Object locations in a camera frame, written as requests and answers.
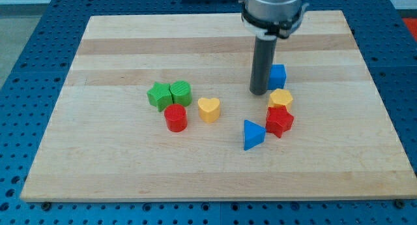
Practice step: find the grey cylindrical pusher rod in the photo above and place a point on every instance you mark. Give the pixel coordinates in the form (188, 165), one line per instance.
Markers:
(263, 57)

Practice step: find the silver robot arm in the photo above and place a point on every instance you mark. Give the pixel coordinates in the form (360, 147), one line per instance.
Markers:
(269, 20)

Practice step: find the yellow hexagon block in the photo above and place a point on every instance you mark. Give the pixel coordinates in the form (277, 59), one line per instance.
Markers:
(279, 98)

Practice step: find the yellow heart block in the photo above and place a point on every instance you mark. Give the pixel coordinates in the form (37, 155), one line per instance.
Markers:
(209, 109)

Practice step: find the blue cube block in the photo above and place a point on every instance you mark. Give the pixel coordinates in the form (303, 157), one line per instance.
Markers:
(277, 77)

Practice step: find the red star block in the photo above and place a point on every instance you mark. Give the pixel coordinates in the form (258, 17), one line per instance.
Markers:
(278, 121)

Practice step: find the blue triangle block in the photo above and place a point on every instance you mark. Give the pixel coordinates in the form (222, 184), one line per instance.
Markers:
(254, 134)

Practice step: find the green cylinder block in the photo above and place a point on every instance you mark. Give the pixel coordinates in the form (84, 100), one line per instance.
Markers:
(181, 93)

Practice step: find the red cylinder block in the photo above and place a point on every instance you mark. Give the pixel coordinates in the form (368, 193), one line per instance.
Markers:
(175, 117)

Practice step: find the green star block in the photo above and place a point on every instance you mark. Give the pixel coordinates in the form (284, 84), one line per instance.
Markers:
(160, 96)

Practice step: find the wooden board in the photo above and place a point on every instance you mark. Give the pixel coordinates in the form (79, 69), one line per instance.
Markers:
(105, 143)

